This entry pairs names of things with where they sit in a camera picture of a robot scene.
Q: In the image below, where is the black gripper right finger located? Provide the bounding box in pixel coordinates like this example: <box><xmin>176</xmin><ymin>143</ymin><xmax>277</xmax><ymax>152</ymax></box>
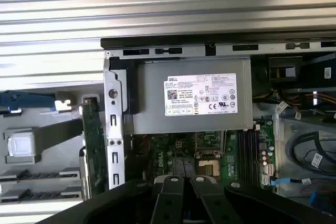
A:
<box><xmin>184</xmin><ymin>157</ymin><xmax>336</xmax><ymax>224</ymax></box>

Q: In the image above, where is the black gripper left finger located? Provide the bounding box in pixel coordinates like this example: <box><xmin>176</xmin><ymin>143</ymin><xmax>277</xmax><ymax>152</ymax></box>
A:
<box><xmin>34</xmin><ymin>157</ymin><xmax>186</xmax><ymax>224</ymax></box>

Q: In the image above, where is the black RAM slot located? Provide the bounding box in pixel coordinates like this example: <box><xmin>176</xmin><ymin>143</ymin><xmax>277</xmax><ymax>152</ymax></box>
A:
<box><xmin>236</xmin><ymin>129</ymin><xmax>243</xmax><ymax>168</ymax></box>
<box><xmin>247</xmin><ymin>129</ymin><xmax>254</xmax><ymax>168</ymax></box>
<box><xmin>253</xmin><ymin>129</ymin><xmax>259</xmax><ymax>168</ymax></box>
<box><xmin>241</xmin><ymin>129</ymin><xmax>248</xmax><ymax>168</ymax></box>

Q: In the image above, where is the CPU socket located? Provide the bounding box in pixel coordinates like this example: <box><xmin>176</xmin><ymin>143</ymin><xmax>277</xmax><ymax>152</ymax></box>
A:
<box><xmin>198</xmin><ymin>159</ymin><xmax>221</xmax><ymax>178</ymax></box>

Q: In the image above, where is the green motherboard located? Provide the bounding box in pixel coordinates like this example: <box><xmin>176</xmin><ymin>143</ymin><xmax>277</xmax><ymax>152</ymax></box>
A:
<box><xmin>131</xmin><ymin>119</ymin><xmax>278</xmax><ymax>190</ymax></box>

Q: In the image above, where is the green graphics card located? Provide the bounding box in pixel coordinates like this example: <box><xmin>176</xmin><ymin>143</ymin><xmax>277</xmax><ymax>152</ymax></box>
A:
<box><xmin>78</xmin><ymin>94</ymin><xmax>109</xmax><ymax>200</ymax></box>

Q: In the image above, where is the black and grey PC case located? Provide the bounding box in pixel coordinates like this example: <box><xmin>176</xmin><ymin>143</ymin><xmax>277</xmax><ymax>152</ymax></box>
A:
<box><xmin>100</xmin><ymin>37</ymin><xmax>336</xmax><ymax>224</ymax></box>

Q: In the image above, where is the grey power supply unit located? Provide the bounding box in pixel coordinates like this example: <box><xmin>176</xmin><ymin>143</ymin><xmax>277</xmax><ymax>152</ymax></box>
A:
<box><xmin>123</xmin><ymin>58</ymin><xmax>254</xmax><ymax>135</ymax></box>

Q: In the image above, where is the grey parts rack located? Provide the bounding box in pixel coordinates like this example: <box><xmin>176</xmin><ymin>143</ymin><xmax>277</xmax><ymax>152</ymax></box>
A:
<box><xmin>0</xmin><ymin>83</ymin><xmax>106</xmax><ymax>206</ymax></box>

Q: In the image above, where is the silver CPU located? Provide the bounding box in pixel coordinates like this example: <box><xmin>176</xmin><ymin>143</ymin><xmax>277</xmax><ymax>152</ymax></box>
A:
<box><xmin>7</xmin><ymin>134</ymin><xmax>34</xmax><ymax>157</ymax></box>

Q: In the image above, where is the hard disk in blue carrier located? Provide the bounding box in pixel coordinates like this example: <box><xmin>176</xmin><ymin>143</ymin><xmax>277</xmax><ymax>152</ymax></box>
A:
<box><xmin>0</xmin><ymin>90</ymin><xmax>58</xmax><ymax>116</ymax></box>

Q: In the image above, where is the blue-tipped black wire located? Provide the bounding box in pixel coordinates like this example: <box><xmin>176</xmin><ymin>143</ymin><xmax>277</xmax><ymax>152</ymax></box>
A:
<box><xmin>271</xmin><ymin>177</ymin><xmax>313</xmax><ymax>186</ymax></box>

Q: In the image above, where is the thick black data wire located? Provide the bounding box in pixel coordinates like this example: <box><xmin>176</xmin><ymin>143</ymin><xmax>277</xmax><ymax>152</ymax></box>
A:
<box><xmin>291</xmin><ymin>129</ymin><xmax>336</xmax><ymax>176</ymax></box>

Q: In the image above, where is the blue plug with red wires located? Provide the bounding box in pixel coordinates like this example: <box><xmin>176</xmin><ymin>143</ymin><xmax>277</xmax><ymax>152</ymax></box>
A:
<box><xmin>308</xmin><ymin>191</ymin><xmax>320</xmax><ymax>210</ymax></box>

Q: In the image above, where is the yellow orange power wire bundle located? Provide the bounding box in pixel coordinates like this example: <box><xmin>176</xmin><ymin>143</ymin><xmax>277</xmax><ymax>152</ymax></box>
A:
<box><xmin>258</xmin><ymin>87</ymin><xmax>336</xmax><ymax>107</ymax></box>

